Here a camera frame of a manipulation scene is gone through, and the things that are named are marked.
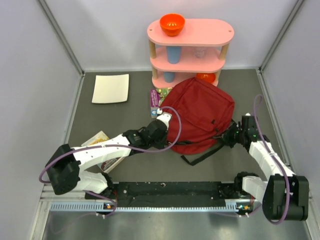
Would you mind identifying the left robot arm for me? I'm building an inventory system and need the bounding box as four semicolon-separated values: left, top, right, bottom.
45;115;170;199

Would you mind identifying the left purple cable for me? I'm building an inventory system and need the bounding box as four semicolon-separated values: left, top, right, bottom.
38;106;182;185

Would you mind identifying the orange bowl on top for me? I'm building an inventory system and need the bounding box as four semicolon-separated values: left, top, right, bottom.
159;13;186;37

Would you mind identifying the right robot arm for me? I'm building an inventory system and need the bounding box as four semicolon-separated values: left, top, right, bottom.
221;113;309;224

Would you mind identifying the red student backpack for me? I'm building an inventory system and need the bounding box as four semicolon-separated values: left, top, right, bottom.
160;77;235;166

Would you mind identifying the purple treehouse book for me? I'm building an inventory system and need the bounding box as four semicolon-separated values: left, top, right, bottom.
150;87;173;118

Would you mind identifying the brown cover book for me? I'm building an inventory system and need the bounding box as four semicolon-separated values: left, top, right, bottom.
81;130;125;174

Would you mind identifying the grey cable duct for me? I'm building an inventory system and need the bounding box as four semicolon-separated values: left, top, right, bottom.
49;200;253;213

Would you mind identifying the orange bowl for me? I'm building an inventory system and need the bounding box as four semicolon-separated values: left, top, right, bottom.
195;72;216;84
159;13;186;37

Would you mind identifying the pink three-tier shelf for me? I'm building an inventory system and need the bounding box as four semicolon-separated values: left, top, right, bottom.
147;18;235;88

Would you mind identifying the clear glass on shelf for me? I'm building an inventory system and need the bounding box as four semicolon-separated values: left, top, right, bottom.
193;47;207;59

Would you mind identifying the white paper sheet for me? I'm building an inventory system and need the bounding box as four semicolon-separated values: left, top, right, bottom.
91;74;130;104

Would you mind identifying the orange bowl on bottom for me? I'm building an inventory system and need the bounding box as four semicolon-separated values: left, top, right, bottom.
195;72;216;84

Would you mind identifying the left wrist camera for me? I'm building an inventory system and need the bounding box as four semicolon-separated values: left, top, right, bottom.
156;108;172;127

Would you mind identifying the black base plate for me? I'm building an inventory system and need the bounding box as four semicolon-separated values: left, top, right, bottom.
84;181;253;207

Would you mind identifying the upper blue cup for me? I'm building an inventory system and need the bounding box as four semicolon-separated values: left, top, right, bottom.
166;46;182;64

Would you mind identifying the aluminium frame rail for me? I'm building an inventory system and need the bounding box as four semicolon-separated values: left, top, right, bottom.
40;184;85;202

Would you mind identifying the blue cup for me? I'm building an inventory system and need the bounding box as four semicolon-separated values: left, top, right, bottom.
163;71;175;83
166;46;182;64

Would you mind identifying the lower blue cup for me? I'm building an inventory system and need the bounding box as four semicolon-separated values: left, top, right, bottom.
163;71;175;83

